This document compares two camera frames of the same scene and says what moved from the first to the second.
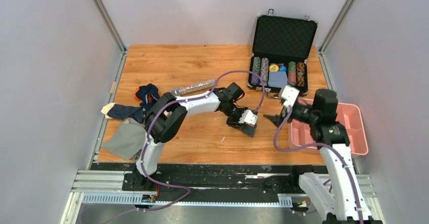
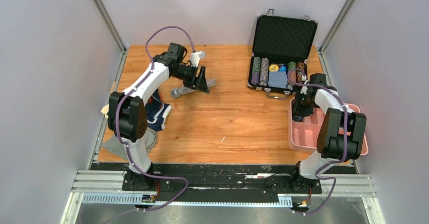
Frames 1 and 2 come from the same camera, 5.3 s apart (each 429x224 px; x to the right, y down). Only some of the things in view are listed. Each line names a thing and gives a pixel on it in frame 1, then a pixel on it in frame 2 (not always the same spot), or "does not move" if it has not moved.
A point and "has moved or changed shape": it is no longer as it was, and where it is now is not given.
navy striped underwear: [249, 129] has moved or changed shape
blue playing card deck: [277, 79] does not move
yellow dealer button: [273, 68] does not move
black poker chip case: [281, 45] does not move
